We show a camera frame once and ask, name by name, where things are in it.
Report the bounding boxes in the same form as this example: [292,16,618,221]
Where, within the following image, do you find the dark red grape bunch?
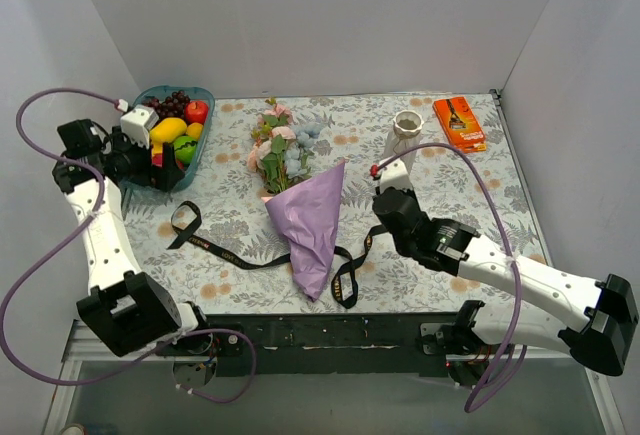
[143,90,191,119]

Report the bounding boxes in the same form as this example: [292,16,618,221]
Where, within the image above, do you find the artificial flower bunch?
[246,97,323,195]

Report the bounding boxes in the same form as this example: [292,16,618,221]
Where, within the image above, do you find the yellow mango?
[149,117,187,145]

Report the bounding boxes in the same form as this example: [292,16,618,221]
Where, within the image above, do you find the teal plastic fruit basket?
[131,85,215,192]

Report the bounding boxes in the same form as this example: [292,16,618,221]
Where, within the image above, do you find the floral tablecloth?
[123,93,545,315]

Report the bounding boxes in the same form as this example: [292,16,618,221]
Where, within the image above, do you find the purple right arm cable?
[372,142,527,414]

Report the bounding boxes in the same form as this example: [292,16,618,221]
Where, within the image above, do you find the red apple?
[184,100,209,125]

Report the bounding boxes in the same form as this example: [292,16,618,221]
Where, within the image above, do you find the orange product box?
[432,96,487,153]

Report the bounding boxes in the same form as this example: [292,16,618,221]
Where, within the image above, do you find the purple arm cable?
[372,142,527,414]
[0,87,257,402]

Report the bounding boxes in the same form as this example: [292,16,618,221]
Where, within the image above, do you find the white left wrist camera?
[120,105,159,149]

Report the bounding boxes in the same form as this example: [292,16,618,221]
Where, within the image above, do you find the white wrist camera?
[370,157,413,196]
[120,105,159,149]

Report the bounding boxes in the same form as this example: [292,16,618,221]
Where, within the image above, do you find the white ribbed ceramic vase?
[382,110,424,159]

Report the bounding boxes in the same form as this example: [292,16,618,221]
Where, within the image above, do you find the aluminium frame rail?
[63,323,625,434]

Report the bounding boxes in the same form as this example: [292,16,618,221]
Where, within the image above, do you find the purple paper bouquet wrap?
[262,161,346,301]

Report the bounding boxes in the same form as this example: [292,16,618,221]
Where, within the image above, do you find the small orange fruit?
[185,123,204,141]

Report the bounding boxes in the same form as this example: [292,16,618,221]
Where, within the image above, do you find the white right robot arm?
[373,188,639,376]

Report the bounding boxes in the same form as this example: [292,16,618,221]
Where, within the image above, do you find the pink dragon fruit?
[151,153,163,168]

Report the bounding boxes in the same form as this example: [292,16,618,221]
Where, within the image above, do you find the green striped fruit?
[173,135,198,165]

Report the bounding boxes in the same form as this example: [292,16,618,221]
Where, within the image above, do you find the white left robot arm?
[52,119,213,356]

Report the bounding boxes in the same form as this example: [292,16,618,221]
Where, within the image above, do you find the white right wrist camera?
[370,157,413,196]

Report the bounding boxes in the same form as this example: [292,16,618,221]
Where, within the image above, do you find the black ribbon gold lettering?
[167,199,386,310]

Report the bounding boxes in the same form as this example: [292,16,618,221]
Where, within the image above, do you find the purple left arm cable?
[0,87,257,402]

